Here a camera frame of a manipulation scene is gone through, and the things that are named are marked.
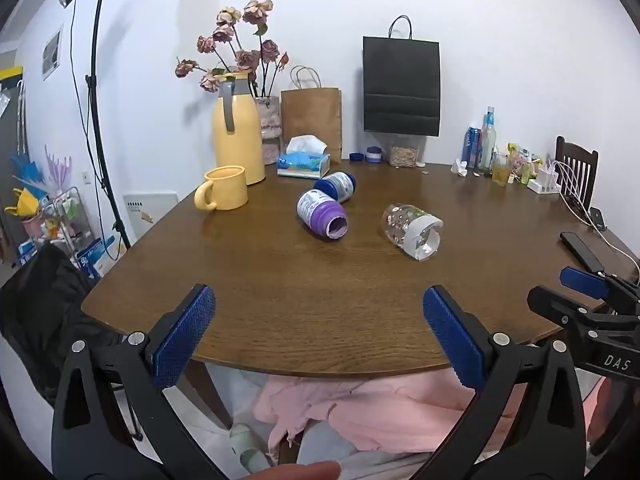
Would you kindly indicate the pink knitted vase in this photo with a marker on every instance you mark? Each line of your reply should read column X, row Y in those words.
column 270, row 128

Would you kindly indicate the purple supplement bottle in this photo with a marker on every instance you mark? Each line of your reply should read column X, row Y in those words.
column 323, row 215

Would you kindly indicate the black jacket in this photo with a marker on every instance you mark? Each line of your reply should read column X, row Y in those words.
column 41, row 316

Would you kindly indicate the yellow mug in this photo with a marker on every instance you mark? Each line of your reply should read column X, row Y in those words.
column 224, row 188

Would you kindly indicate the white power strip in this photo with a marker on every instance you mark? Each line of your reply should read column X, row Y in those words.
column 545, row 182

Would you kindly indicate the wire storage rack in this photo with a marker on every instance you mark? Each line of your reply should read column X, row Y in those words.
column 65, row 223

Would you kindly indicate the yellow thermos jug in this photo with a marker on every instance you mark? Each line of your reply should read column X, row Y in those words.
column 236, row 128

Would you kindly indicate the clear container with grains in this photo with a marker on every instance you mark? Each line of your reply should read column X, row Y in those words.
column 404, row 151

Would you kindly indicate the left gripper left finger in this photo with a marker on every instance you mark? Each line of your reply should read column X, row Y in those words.
column 111, row 418

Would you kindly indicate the crumpled white tissue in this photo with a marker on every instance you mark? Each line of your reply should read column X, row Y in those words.
column 460, row 168

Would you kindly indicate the blue tissue box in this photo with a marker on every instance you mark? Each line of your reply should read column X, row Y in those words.
column 305, row 157

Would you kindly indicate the clear plastic cup white band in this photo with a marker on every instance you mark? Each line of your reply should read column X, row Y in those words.
column 413, row 230

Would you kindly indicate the purple white small jar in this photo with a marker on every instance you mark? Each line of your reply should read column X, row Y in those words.
column 374, row 155

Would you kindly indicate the glass of yellow drink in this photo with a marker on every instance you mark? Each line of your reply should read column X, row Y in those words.
column 501, row 169

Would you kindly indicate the colourful snack packets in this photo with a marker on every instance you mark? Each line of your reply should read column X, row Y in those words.
column 523, row 163

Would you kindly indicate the pink cloth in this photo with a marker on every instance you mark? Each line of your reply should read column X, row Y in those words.
column 402, row 414

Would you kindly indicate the blue supplement bottle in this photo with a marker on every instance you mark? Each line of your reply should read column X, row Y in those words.
column 340, row 186

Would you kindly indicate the white box on floor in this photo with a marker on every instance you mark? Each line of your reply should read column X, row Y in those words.
column 144, row 210

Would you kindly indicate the brown paper bag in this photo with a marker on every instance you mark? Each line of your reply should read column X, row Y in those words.
column 311, row 108

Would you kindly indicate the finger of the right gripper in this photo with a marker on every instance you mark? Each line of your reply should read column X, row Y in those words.
column 594, row 285
column 562, row 310

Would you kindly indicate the dark wooden chair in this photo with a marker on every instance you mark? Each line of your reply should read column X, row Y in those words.
column 577, row 170

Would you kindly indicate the blue drink can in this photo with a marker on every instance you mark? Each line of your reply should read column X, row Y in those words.
column 471, row 148

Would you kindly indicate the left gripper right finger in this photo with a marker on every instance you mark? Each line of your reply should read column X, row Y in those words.
column 525, row 420

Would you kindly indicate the black paper bag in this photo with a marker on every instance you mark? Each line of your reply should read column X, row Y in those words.
column 400, row 85

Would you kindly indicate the clear glass bottle blue cap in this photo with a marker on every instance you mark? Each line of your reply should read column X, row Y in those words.
column 488, row 140

